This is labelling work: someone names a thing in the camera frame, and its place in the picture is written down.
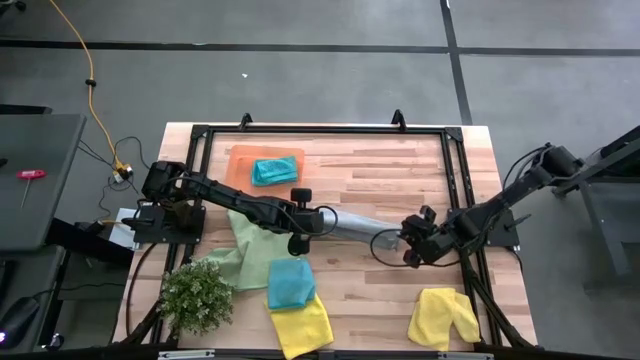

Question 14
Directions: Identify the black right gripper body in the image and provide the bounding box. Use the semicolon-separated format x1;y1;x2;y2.
398;203;454;270

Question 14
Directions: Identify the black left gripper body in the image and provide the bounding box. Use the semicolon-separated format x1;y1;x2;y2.
287;187;326;257

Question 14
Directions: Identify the grey microfiber towel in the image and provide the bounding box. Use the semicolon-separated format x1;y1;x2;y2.
319;208;403;252

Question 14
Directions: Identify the teal microfiber towel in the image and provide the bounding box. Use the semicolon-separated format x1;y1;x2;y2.
249;155;300;188

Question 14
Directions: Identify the light green microfiber towel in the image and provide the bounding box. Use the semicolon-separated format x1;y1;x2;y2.
202;208;301;293

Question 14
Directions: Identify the light blue microfiber towel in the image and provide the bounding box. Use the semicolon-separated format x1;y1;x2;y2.
266;256;317;311

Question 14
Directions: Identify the yellow microfiber towel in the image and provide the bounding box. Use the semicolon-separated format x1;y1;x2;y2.
406;286;482;352
263;293;335;360

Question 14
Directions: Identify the orange translucent tray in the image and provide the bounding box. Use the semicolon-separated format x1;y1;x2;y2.
223;144;307;199

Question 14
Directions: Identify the artificial green plant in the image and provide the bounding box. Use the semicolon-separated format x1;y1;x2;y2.
157;257;236;337

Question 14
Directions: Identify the grey metal side table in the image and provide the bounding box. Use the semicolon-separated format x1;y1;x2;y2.
552;124;640;294

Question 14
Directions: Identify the white paper sheet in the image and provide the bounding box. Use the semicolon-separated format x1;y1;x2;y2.
107;207;141;251

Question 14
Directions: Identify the power plug cluster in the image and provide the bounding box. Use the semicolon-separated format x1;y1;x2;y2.
110;160;135;185

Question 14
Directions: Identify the black angled beam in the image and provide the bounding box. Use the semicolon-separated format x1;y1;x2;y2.
47;217;136;269

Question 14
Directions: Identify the grey side desk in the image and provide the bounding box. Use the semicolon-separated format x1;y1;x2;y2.
0;112;87;252

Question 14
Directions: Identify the dark low desk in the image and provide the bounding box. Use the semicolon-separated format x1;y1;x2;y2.
0;244;69;354

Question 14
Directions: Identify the thin black panel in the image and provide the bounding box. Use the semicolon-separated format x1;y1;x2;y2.
0;103;54;116

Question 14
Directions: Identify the black computer mouse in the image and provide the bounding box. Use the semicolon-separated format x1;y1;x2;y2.
0;295;41;346

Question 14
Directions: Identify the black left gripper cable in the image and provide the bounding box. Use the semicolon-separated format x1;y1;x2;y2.
312;204;340;239

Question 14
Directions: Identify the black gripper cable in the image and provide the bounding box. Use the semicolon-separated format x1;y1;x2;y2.
312;204;340;239
368;228;466;269

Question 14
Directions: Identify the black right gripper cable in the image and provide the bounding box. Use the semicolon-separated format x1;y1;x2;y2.
368;228;466;269

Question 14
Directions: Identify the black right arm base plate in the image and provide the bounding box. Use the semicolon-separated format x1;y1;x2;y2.
449;207;521;249

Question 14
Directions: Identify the black aluminium table frame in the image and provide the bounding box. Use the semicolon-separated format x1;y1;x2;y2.
117;123;536;351

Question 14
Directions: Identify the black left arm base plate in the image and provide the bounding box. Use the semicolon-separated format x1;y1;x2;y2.
121;202;207;246

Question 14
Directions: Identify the yellow floor cable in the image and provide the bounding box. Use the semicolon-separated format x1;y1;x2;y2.
47;0;132;174

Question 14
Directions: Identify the red-handled hex key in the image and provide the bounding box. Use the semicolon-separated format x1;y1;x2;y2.
14;168;47;209

